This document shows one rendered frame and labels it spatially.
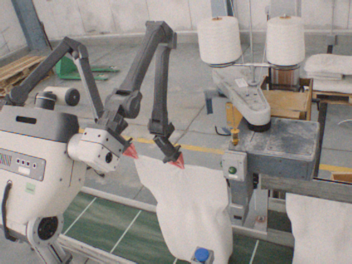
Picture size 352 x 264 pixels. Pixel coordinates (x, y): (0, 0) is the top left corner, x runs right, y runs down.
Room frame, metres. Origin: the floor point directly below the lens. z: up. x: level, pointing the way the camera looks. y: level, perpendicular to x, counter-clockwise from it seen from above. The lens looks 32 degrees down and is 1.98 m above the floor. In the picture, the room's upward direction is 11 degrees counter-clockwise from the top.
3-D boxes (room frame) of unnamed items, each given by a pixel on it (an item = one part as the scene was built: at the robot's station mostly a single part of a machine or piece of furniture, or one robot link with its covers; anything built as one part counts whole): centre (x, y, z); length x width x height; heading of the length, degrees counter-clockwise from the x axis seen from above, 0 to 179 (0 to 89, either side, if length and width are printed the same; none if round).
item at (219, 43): (1.21, -0.25, 1.61); 0.17 x 0.17 x 0.17
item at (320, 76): (3.49, -2.12, 0.32); 0.66 x 0.42 x 0.15; 142
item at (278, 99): (1.19, -0.51, 1.18); 0.34 x 0.25 x 0.31; 148
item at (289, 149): (0.88, -0.36, 1.21); 0.30 x 0.25 x 0.30; 58
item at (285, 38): (1.07, -0.47, 1.61); 0.15 x 0.14 x 0.17; 58
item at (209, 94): (1.35, -0.22, 1.25); 0.10 x 0.08 x 0.12; 173
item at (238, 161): (0.81, -0.18, 1.29); 0.08 x 0.05 x 0.09; 58
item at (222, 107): (1.23, -0.33, 1.23); 0.28 x 0.07 x 0.16; 58
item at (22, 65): (6.02, 2.92, 0.36); 1.20 x 0.82 x 0.14; 144
